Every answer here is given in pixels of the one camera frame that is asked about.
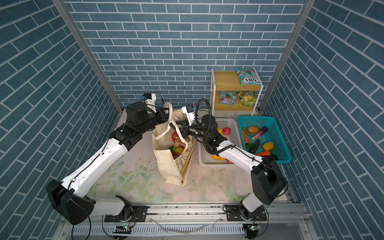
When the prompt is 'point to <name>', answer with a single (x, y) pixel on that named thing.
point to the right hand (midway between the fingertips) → (169, 124)
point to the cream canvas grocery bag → (172, 171)
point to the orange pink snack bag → (178, 148)
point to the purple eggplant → (259, 134)
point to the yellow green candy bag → (247, 98)
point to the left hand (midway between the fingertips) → (172, 109)
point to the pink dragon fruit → (175, 136)
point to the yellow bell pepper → (268, 146)
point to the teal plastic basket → (273, 135)
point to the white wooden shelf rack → (229, 81)
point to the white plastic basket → (206, 159)
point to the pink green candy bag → (228, 97)
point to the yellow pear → (215, 157)
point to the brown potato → (253, 129)
